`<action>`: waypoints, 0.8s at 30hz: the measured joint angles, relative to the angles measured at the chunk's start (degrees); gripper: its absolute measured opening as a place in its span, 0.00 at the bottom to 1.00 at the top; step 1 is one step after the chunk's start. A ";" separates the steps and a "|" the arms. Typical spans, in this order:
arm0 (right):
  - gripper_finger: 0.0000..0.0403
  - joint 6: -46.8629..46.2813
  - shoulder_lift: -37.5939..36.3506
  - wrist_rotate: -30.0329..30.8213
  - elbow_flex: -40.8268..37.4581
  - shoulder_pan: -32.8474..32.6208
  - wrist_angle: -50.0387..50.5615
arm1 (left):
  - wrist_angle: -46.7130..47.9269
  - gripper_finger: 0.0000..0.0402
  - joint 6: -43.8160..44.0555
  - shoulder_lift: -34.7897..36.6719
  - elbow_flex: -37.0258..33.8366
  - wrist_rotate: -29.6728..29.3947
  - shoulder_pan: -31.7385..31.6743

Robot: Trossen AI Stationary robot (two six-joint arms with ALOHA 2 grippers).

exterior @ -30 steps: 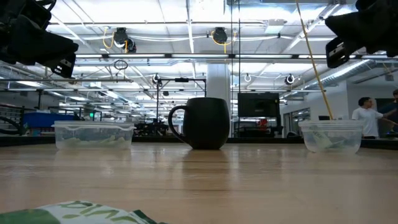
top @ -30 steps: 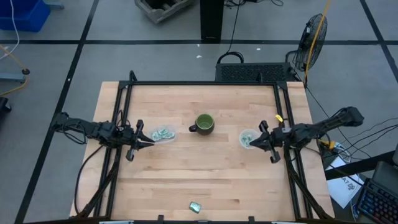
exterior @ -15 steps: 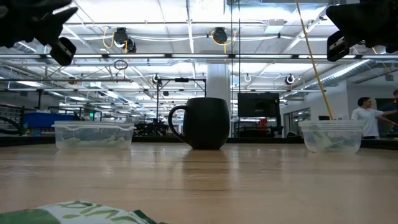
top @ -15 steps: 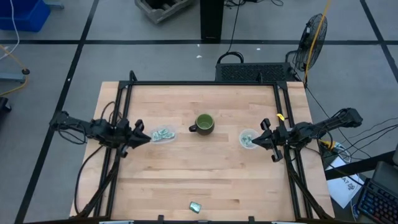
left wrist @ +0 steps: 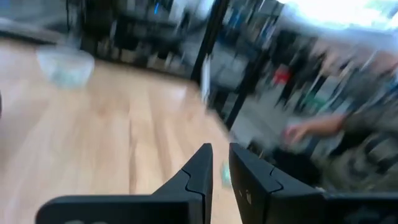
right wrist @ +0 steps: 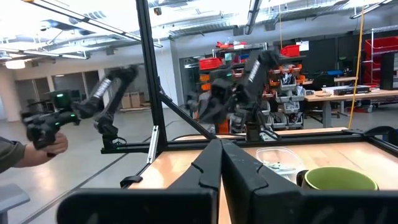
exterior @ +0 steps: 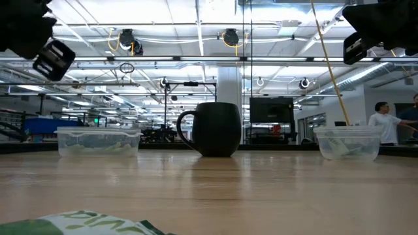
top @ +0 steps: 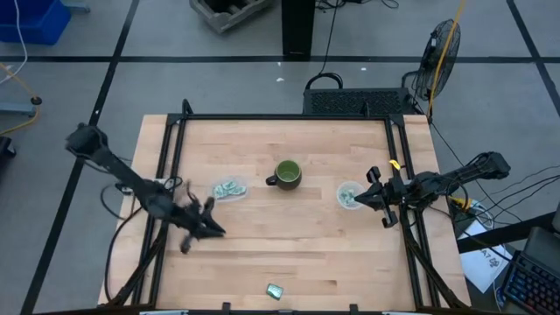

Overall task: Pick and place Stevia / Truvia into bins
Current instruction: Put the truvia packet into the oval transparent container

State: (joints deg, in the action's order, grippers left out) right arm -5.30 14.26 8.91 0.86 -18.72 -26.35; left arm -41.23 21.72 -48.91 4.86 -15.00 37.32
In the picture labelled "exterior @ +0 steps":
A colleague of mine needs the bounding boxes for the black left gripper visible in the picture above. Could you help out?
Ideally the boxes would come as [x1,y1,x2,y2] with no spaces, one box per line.
[0,0,76,82]

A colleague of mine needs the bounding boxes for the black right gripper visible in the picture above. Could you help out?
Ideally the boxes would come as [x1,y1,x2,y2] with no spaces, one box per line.
[342,0,418,66]

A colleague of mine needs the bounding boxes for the blue storage bin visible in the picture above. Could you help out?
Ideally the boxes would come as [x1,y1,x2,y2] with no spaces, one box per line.
[24,117,80,136]

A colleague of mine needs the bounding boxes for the person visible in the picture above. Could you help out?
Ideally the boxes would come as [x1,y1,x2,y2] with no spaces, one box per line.
[399,93,418,133]
[368,101,418,147]

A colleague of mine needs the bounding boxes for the rectangular clear plastic bin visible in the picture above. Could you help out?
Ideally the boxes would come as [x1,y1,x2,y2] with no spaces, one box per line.
[54,126,144,159]

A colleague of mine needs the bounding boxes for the round clear plastic bin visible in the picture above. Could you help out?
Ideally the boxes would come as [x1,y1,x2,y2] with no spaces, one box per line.
[313,125,383,162]

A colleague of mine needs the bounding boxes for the thin black vertical pole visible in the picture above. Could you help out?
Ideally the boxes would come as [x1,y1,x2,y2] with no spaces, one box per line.
[242,0,246,144]
[249,0,253,99]

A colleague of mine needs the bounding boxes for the black monitor screen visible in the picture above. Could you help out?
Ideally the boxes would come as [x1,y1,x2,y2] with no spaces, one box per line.
[249,97,295,125]

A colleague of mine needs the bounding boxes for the black monitor cart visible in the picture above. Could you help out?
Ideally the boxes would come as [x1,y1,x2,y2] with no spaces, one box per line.
[245,123,298,145]

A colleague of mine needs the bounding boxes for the white building column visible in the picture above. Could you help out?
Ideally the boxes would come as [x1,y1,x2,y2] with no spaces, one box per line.
[216,67,243,144]

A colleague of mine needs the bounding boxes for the long ceiling light bar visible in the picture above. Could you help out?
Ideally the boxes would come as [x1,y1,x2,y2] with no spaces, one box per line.
[73,56,418,63]

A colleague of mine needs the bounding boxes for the black ceramic mug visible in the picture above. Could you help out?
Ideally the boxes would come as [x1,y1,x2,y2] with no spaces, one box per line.
[176,102,242,158]

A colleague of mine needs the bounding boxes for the silver ceiling air duct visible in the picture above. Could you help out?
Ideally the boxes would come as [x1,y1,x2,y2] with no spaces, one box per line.
[318,61,391,96]

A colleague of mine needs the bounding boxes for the yellow hanging cord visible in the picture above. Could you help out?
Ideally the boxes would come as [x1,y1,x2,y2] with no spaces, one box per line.
[309,0,351,127]

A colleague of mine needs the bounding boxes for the hanging black cable loop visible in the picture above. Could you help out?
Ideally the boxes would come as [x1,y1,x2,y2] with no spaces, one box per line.
[119,62,136,75]

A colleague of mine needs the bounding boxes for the black table edge rail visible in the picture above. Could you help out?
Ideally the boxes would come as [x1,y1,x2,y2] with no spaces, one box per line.
[0,140,418,157]

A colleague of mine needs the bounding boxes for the black metal frame rig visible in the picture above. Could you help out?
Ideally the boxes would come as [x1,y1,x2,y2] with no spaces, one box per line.
[163,81,218,132]

